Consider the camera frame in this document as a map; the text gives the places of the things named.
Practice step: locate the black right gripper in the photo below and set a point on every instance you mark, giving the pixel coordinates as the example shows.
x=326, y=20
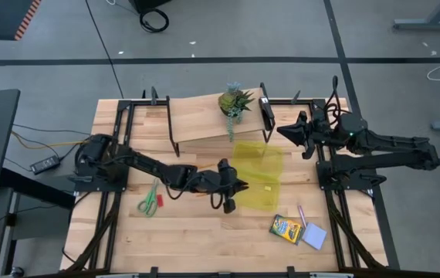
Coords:
x=316, y=133

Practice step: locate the desk with grey legs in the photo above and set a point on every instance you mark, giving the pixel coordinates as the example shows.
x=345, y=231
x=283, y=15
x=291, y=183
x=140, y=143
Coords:
x=428, y=25

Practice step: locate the wooden shelf riser black legs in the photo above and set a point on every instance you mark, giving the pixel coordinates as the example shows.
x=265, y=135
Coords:
x=200, y=116

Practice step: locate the orange black striped mat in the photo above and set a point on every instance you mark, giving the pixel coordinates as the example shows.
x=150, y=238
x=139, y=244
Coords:
x=27, y=19

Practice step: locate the purple pen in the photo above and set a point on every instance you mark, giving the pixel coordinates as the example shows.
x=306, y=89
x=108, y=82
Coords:
x=302, y=216

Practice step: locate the succulent plant in black pot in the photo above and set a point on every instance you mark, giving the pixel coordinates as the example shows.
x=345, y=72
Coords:
x=232, y=101

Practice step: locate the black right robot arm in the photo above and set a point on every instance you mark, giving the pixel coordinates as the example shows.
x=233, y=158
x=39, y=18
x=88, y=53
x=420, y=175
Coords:
x=390, y=150

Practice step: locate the red eraser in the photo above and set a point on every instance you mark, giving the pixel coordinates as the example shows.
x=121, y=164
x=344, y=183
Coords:
x=160, y=201

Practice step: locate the yellow green crayon box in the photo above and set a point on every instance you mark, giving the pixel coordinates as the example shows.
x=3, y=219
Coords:
x=286, y=229

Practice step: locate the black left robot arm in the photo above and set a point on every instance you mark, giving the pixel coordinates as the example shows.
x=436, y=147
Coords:
x=146, y=162

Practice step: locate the green scissors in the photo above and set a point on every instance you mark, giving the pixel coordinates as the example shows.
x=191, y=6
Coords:
x=153, y=195

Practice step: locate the black power adapter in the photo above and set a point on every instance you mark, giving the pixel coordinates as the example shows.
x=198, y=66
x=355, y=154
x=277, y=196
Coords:
x=45, y=164

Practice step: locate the yellow translucent pencil case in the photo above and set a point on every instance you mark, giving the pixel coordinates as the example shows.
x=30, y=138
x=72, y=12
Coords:
x=258, y=162

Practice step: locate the lavender sticky note pad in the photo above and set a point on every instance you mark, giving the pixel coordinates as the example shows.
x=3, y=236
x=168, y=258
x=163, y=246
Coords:
x=314, y=235

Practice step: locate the black aluminium table frame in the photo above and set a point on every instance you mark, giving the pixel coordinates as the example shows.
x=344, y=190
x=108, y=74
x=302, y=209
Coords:
x=285, y=102

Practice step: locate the orange pencil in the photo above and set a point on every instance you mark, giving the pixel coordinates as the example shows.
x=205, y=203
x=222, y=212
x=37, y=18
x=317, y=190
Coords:
x=200, y=195
x=206, y=166

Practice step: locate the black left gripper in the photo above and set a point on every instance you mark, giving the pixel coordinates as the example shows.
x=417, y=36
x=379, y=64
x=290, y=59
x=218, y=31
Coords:
x=227, y=181

